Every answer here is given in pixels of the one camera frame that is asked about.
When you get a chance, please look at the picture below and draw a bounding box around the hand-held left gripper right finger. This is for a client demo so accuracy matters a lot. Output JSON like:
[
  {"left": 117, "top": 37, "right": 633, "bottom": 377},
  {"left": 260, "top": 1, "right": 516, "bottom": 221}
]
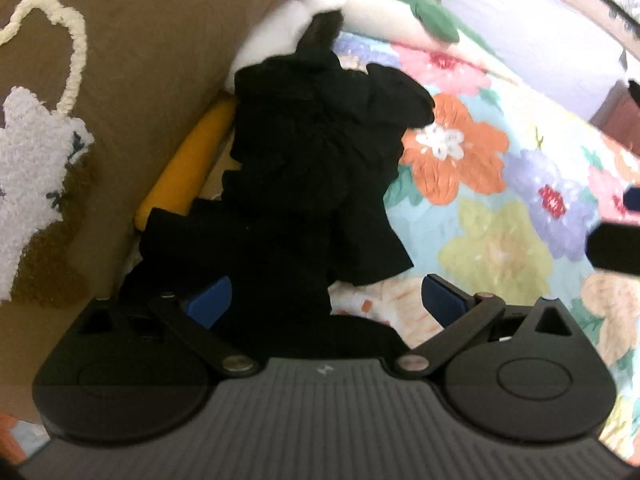
[{"left": 394, "top": 274, "right": 577, "bottom": 377}]

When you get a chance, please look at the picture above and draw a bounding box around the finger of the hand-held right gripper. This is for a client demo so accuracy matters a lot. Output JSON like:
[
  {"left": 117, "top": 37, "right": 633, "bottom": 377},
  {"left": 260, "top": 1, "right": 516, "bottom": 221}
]
[{"left": 586, "top": 220, "right": 640, "bottom": 277}]

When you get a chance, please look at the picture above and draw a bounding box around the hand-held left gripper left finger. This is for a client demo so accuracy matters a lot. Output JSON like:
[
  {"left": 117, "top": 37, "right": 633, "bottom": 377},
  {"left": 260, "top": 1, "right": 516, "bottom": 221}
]
[{"left": 74, "top": 276, "right": 261, "bottom": 377}]

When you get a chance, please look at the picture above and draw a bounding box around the black sweater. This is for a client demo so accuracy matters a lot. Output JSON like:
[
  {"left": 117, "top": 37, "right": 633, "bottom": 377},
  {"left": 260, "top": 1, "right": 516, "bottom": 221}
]
[{"left": 117, "top": 50, "right": 436, "bottom": 341}]

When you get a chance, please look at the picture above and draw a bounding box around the floral quilted blanket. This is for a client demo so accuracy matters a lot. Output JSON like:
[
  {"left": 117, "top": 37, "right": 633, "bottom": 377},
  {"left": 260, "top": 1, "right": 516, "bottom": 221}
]
[{"left": 320, "top": 30, "right": 640, "bottom": 466}]

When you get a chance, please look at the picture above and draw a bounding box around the pink suitcase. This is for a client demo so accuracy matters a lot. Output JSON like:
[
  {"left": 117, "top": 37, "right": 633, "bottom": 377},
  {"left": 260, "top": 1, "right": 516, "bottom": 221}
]
[{"left": 590, "top": 82, "right": 640, "bottom": 156}]

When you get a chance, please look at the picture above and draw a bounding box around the yellow bolster pillow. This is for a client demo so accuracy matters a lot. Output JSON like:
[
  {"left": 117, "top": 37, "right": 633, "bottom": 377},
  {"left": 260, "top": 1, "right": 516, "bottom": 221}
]
[{"left": 134, "top": 97, "right": 238, "bottom": 231}]

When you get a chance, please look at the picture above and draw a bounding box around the white and green plush pillow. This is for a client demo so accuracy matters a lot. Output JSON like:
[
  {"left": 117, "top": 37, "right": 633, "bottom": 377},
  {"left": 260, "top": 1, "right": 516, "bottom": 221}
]
[{"left": 229, "top": 0, "right": 462, "bottom": 96}]

